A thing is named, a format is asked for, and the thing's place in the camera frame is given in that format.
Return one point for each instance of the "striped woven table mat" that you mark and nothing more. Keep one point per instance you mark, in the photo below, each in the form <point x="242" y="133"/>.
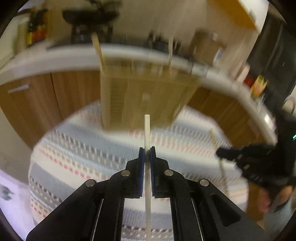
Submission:
<point x="79" y="149"/>

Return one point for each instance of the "right hand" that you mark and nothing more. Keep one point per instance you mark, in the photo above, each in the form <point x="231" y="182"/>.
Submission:
<point x="265" y="201"/>

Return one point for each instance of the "beige plastic utensil basket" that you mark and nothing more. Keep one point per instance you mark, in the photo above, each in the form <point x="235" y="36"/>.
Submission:
<point x="128" y="93"/>

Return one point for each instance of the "wooden chopstick under gripper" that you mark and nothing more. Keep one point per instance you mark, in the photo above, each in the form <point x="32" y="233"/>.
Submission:
<point x="96" y="45"/>

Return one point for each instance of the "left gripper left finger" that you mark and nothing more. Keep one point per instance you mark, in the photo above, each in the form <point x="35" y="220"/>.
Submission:
<point x="94" y="211"/>

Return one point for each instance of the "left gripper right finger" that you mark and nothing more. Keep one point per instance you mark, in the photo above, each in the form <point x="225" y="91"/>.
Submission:
<point x="199" y="210"/>

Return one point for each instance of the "white kitchen countertop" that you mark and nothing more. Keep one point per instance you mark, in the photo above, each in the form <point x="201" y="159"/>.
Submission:
<point x="39" y="60"/>

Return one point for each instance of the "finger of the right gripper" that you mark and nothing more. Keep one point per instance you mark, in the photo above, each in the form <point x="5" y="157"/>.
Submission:
<point x="229" y="154"/>

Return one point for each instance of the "black wok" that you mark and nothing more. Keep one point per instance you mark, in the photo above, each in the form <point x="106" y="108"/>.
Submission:
<point x="100" y="20"/>

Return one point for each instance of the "yellow wall cabinet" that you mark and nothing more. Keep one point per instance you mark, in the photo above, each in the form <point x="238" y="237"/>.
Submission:
<point x="250" y="15"/>

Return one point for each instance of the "wooden kitchen cabinets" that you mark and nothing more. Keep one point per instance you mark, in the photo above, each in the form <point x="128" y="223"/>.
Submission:
<point x="35" y="104"/>

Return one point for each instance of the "yellow oil bottle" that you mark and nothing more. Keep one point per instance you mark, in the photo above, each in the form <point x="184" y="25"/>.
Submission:
<point x="259" y="86"/>

